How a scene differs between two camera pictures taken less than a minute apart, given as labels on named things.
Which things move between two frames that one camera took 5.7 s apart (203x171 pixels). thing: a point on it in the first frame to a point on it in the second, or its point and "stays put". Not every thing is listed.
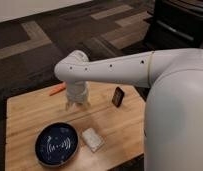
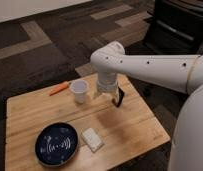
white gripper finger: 67,106 to 97,94
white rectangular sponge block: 93,140 stays put
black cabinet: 176,24 stays put
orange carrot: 58,89 stays put
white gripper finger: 87,105 to 116,95
